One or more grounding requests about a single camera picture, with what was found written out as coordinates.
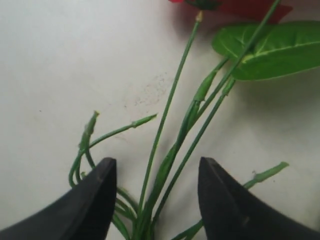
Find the red artificial flower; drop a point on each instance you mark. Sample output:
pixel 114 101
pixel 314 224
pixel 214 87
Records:
pixel 246 92

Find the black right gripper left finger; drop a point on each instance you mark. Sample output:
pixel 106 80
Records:
pixel 83 213

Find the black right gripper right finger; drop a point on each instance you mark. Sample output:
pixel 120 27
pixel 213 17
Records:
pixel 231 212

